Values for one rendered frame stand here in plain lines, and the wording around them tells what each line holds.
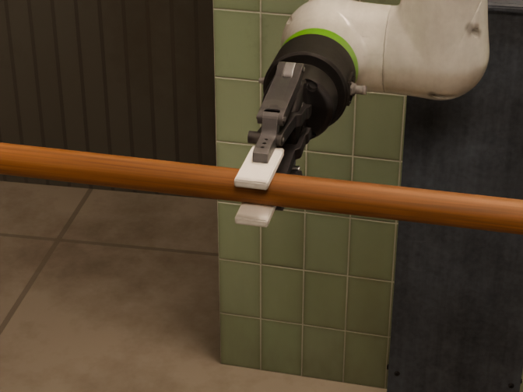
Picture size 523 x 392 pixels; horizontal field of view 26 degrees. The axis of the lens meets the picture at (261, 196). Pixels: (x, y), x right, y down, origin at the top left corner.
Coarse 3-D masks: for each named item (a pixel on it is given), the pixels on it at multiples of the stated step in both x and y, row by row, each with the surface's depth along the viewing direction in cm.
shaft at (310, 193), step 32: (0, 160) 106; (32, 160) 105; (64, 160) 105; (96, 160) 104; (128, 160) 104; (160, 160) 104; (160, 192) 104; (192, 192) 102; (224, 192) 102; (256, 192) 101; (288, 192) 100; (320, 192) 100; (352, 192) 99; (384, 192) 99; (416, 192) 98; (448, 192) 98; (448, 224) 98; (480, 224) 97; (512, 224) 96
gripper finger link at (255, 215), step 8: (240, 208) 102; (248, 208) 102; (256, 208) 102; (264, 208) 102; (272, 208) 102; (240, 216) 101; (248, 216) 101; (256, 216) 101; (264, 216) 101; (240, 224) 101; (248, 224) 101; (256, 224) 100; (264, 224) 100
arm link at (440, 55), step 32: (416, 0) 122; (448, 0) 120; (480, 0) 122; (416, 32) 124; (448, 32) 122; (480, 32) 124; (384, 64) 126; (416, 64) 125; (448, 64) 124; (480, 64) 126; (416, 96) 129; (448, 96) 128
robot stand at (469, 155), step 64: (512, 0) 144; (512, 64) 147; (448, 128) 153; (512, 128) 151; (512, 192) 156; (448, 256) 162; (512, 256) 161; (448, 320) 168; (512, 320) 166; (448, 384) 173; (512, 384) 171
